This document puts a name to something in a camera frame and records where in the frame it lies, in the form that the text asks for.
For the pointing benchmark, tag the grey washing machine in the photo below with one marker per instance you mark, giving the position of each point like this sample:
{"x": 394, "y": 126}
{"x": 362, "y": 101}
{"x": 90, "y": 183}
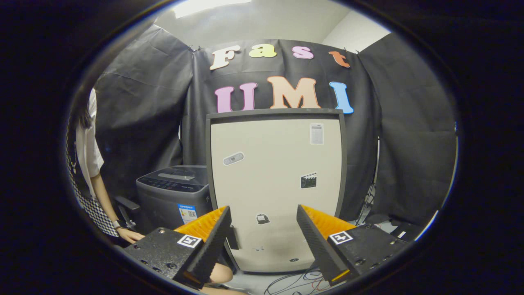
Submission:
{"x": 163, "y": 205}

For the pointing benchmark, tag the person's leg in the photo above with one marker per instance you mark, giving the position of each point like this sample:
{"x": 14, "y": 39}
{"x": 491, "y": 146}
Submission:
{"x": 221, "y": 273}

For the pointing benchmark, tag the black backdrop cloth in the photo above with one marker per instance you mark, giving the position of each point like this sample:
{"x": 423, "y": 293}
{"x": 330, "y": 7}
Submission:
{"x": 151, "y": 102}

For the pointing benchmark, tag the wrist watch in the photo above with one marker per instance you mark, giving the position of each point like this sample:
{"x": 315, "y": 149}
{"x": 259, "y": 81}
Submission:
{"x": 117, "y": 224}

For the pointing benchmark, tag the black chair armrest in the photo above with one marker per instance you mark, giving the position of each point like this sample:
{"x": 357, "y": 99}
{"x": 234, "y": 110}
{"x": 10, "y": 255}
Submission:
{"x": 127, "y": 203}

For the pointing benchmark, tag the beige cabinet with dark frame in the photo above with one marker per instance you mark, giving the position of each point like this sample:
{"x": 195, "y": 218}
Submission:
{"x": 278, "y": 164}

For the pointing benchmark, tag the black box with white label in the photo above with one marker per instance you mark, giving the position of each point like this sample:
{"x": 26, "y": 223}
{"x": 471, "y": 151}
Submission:
{"x": 409, "y": 229}

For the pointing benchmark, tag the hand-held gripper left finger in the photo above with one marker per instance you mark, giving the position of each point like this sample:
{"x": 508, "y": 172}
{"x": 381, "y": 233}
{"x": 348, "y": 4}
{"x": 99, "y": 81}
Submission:
{"x": 213, "y": 243}

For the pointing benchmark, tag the black white checkered cloth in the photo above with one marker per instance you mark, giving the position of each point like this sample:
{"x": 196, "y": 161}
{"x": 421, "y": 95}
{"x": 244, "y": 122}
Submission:
{"x": 98, "y": 217}

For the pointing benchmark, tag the person's upper body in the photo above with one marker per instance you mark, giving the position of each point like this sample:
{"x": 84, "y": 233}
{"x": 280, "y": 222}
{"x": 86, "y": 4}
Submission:
{"x": 88, "y": 153}

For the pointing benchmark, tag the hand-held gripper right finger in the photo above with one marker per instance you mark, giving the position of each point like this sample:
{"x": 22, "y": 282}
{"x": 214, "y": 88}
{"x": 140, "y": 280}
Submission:
{"x": 316, "y": 243}

